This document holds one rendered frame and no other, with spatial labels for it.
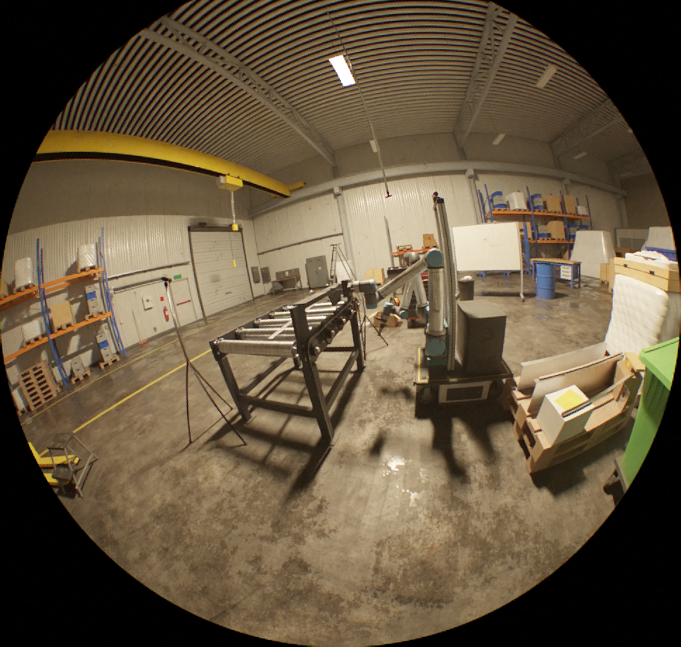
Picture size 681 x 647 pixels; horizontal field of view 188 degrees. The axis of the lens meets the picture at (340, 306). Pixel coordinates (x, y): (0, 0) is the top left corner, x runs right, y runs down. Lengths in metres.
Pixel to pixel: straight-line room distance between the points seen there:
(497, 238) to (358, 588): 6.10
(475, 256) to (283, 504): 5.89
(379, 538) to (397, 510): 0.22
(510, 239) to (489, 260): 0.80
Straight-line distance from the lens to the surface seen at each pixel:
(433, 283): 1.40
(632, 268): 3.04
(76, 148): 7.59
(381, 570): 1.38
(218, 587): 1.65
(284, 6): 7.49
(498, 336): 1.85
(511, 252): 5.82
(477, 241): 5.82
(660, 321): 2.65
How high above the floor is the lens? 1.38
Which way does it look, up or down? 12 degrees down
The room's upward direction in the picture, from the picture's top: 9 degrees counter-clockwise
